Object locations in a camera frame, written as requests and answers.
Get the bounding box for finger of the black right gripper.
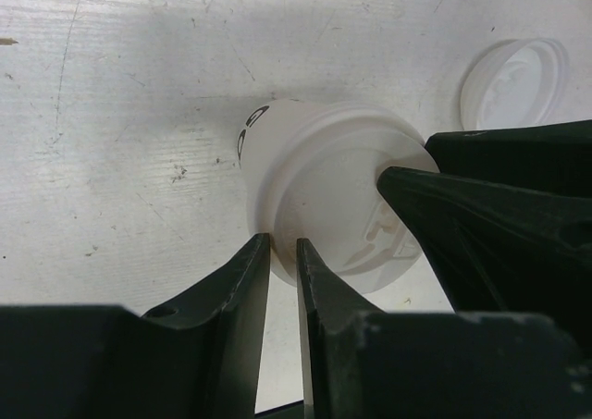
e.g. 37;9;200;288
377;167;591;317
425;120;591;197

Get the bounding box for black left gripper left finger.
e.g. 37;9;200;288
1;234;270;418

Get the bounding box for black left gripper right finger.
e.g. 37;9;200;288
296;239;591;418

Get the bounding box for translucent plastic lid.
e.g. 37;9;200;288
460;38;570;131
246;102;437;293

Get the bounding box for white paper cup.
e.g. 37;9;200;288
237;99;329;199

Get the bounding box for translucent plastic lid on table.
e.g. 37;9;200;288
460;38;570;131

